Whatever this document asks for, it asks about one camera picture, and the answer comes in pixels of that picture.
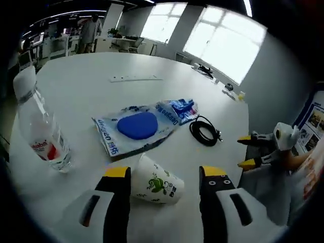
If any person's white orange shirt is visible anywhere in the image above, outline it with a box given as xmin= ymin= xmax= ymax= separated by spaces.
xmin=288 ymin=146 xmax=324 ymax=226

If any white table socket panel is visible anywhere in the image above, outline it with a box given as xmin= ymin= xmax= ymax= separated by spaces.
xmin=110 ymin=74 xmax=164 ymax=83

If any black cable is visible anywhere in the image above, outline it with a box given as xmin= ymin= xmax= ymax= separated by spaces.
xmin=189 ymin=115 xmax=225 ymax=147

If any white blue printed package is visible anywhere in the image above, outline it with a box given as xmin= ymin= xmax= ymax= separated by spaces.
xmin=91 ymin=102 xmax=182 ymax=159

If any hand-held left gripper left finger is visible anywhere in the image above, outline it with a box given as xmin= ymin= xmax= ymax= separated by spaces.
xmin=60 ymin=166 xmax=132 ymax=243

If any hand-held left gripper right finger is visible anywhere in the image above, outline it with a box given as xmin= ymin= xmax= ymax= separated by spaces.
xmin=198 ymin=166 xmax=287 ymax=243

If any black device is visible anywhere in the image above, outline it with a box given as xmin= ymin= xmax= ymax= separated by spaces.
xmin=198 ymin=64 xmax=215 ymax=78

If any blue oval pad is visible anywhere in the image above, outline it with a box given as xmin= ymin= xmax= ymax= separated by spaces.
xmin=117 ymin=112 xmax=159 ymax=141

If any clear plastic water bottle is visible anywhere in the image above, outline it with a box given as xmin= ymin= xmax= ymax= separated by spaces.
xmin=13 ymin=65 xmax=72 ymax=174

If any wall poster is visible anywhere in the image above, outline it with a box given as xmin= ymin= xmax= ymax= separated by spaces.
xmin=291 ymin=90 xmax=324 ymax=155

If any white paper cup green print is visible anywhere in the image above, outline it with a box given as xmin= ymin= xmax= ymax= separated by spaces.
xmin=130 ymin=152 xmax=185 ymax=206

